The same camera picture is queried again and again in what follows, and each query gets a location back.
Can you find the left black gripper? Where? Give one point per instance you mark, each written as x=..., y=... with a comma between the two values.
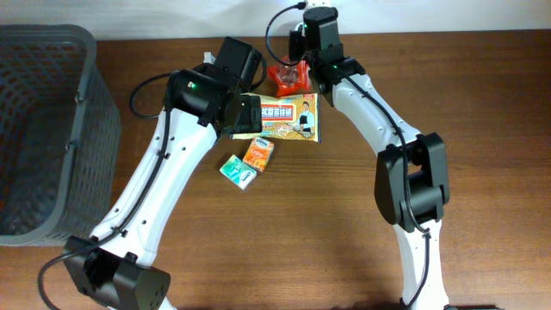
x=248, y=114

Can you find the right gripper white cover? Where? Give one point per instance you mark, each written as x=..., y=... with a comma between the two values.
x=300, y=36

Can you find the red snack bag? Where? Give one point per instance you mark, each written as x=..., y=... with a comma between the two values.
x=290, y=80

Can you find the beige wet wipes pack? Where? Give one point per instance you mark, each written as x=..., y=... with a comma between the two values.
x=288, y=118

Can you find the small orange packet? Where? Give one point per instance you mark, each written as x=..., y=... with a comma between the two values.
x=259, y=153

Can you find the small green tissue pack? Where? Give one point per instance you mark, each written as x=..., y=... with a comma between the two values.
x=238, y=172

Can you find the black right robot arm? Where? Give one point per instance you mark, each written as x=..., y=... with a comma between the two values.
x=411, y=174

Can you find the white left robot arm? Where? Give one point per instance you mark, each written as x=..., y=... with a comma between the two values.
x=114, y=265

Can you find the grey plastic mesh basket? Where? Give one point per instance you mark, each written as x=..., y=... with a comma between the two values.
x=60, y=132

